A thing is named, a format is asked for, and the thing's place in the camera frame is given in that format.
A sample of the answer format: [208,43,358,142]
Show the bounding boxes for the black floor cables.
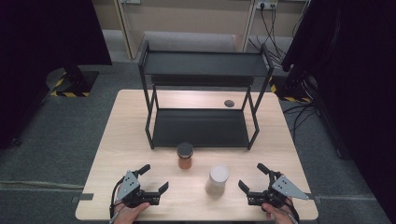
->
[282,102,319,142]

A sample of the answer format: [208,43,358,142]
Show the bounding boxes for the white wall power outlet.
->
[256,0,278,10]

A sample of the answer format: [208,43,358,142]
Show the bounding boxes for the person's right hand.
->
[261,199,297,224]

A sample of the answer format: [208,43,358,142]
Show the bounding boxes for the dark curtain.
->
[281,0,396,224]
[0,0,113,150]

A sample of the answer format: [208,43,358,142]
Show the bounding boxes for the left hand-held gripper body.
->
[115,169,162,209]

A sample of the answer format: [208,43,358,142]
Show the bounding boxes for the black wall cables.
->
[247,3,311,67]

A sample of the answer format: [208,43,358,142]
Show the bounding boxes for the black-lid jar with orange contents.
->
[176,142,194,171]

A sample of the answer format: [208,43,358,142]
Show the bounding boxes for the grey tape piece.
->
[304,192,322,203]
[71,192,94,203]

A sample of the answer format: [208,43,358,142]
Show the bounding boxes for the stand base with hazard stripes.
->
[46,66,100,98]
[268,74,314,104]

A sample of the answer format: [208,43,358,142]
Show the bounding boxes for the white-lid jar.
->
[205,164,230,198]

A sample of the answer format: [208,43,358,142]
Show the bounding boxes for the beige wooden cabinet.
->
[92,0,257,61]

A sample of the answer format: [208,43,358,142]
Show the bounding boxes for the left hand-held gripper cable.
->
[108,177,126,224]

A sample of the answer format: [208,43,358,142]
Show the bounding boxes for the black metal two-tier rack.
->
[137,39,276,151]

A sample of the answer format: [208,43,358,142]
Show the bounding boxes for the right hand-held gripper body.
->
[247,170,310,209]

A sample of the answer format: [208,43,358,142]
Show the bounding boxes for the hand-held gripper cable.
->
[108,177,126,224]
[281,199,301,224]

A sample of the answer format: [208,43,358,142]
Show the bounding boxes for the person's left hand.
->
[112,201,151,224]

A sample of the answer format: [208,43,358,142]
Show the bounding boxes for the right hand-held gripper cable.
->
[281,199,301,224]

